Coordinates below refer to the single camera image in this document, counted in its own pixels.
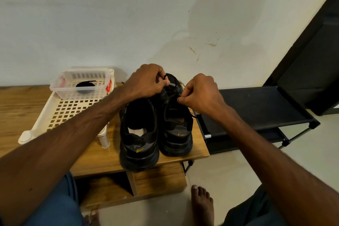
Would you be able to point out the person's right hand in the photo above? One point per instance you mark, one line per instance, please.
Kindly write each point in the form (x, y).
(204, 96)

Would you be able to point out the person's left hand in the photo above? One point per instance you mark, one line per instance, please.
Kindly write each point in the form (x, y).
(144, 82)

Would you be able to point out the single black shoelace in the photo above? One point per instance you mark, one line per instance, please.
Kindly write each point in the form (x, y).
(170, 93)

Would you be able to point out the black shoe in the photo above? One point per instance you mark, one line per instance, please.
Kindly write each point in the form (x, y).
(176, 133)
(139, 149)

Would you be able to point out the black shoelaces bundle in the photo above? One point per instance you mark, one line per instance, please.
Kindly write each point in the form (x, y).
(85, 84)

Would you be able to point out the person's right forearm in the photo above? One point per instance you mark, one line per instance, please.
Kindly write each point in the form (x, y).
(283, 167)

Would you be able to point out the person's left forearm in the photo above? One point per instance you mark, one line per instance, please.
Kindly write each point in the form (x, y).
(53, 157)

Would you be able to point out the person's blue shorts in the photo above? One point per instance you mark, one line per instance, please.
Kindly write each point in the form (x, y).
(53, 204)

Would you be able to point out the red label sticker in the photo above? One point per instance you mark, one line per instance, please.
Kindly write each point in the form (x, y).
(108, 85)

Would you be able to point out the black shoe rack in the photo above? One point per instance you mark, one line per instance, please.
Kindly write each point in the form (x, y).
(254, 112)

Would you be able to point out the small white plastic basket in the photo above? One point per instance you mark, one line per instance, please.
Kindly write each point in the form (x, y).
(64, 94)

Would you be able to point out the large white plastic tray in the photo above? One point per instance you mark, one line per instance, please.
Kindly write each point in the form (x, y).
(61, 112)

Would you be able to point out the dark door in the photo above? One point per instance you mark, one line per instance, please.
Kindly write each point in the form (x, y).
(312, 56)

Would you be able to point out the low wooden table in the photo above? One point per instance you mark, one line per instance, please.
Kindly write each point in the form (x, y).
(13, 112)

